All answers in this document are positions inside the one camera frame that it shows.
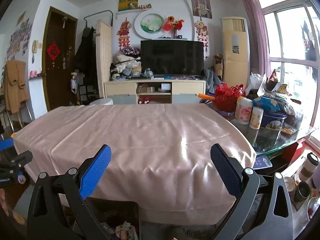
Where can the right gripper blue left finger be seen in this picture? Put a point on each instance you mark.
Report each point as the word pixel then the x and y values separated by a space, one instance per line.
pixel 46 219

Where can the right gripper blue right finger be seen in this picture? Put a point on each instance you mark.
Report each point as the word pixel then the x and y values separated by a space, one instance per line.
pixel 273 220

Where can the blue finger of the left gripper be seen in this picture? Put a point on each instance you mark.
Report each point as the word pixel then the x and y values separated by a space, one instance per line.
pixel 7 143

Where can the black trash bin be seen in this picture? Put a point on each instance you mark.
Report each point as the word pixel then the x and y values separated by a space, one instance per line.
pixel 114 213

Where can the duck plush toy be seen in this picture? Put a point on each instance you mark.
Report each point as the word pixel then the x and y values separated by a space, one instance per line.
pixel 21 178

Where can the tan coat on chair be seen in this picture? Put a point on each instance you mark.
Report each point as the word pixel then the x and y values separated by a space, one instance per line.
pixel 15 90

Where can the pink satin tablecloth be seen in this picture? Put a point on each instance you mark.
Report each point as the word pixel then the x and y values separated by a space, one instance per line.
pixel 160 155

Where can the white round stool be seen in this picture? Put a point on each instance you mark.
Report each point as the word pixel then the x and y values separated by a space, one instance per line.
pixel 102 101

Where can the cream yellow canister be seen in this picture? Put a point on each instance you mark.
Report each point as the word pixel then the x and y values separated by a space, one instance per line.
pixel 256 118

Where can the blue cookie tin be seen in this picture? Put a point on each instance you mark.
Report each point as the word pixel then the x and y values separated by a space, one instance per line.
pixel 273 120

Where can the white pink canister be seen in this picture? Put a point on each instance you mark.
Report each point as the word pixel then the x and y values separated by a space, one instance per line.
pixel 245 111

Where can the red plastic basket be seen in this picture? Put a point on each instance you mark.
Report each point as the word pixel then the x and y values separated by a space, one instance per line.
pixel 226 97

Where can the orange tube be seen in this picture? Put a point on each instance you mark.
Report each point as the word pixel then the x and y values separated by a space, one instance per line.
pixel 206 97

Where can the dark brown door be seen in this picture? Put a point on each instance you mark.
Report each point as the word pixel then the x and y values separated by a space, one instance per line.
pixel 60 28

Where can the red diamond door sign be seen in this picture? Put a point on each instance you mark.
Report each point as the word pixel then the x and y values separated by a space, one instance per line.
pixel 53 51

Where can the pile of clothes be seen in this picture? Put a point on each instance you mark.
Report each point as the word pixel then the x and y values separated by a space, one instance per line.
pixel 128 64

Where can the black hanging coat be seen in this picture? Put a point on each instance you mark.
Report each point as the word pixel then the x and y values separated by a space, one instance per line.
pixel 85 60

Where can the cream standing air conditioner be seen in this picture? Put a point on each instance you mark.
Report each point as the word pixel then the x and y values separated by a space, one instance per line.
pixel 236 52

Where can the black flat television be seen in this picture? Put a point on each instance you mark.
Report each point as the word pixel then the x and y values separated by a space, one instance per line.
pixel 172 57

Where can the pink curtain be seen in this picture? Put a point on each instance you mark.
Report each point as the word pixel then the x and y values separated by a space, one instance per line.
pixel 259 31

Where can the white folding screen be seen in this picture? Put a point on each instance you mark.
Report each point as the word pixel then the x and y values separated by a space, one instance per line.
pixel 103 55

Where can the round lotus wall picture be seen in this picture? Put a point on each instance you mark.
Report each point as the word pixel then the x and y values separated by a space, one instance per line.
pixel 149 24

